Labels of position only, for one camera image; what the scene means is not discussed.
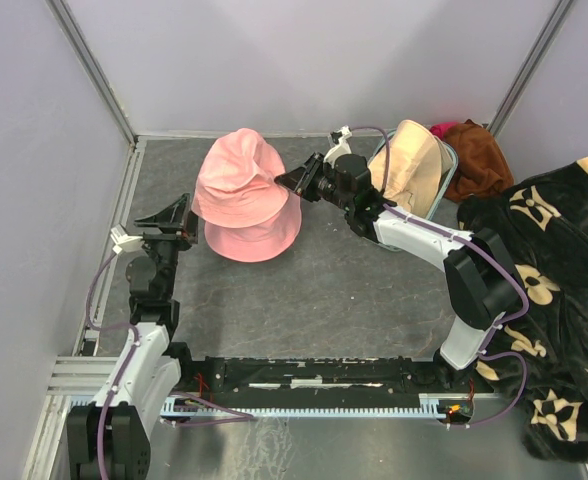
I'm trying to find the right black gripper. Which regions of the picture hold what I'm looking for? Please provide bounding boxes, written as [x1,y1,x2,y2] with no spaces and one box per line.
[273,152,351,212]

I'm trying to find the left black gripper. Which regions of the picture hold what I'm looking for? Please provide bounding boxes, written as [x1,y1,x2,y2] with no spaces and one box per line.
[133,193,199,298]

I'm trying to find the brown cloth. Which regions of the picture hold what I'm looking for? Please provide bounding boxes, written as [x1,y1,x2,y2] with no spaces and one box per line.
[444,120,514,203]

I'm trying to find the left aluminium corner post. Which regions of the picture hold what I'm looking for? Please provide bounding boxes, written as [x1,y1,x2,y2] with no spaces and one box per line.
[45,0,138,145]

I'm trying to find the pink bucket hat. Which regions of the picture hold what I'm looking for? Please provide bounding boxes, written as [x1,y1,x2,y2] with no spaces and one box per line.
[204,195,302,263]
[191,128,289,228]

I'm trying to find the right aluminium corner post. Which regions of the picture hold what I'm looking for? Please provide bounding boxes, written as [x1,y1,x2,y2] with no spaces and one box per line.
[487,0,576,138]

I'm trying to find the teal plastic basket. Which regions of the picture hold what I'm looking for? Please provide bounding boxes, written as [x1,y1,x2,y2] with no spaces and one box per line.
[373,129,460,254]

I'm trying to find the red cloth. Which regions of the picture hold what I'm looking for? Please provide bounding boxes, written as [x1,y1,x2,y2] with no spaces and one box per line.
[429,121,458,140]

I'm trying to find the light blue cable duct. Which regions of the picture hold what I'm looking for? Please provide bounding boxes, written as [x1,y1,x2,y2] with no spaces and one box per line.
[160,395,474,421]

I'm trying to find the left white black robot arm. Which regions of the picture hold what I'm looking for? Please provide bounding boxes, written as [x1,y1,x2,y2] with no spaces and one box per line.
[66,194,198,479]

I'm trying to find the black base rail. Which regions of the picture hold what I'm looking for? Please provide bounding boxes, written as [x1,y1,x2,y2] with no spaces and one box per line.
[175,357,481,407]

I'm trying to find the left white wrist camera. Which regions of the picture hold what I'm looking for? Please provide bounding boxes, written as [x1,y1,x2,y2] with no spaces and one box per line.
[110,224,144,256]

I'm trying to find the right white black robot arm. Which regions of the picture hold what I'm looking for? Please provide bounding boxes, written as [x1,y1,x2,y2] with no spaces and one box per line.
[275,154,529,391]

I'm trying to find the black floral blanket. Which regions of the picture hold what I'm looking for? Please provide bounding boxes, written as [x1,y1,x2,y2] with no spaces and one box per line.
[457,157,588,464]

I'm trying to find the aluminium corner post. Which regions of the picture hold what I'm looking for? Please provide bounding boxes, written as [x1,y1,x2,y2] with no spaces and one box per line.
[487,0,576,138]
[45,0,138,145]

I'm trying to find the beige pink stacked hats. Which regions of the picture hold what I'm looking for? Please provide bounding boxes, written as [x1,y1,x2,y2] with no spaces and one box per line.
[367,118,454,220]

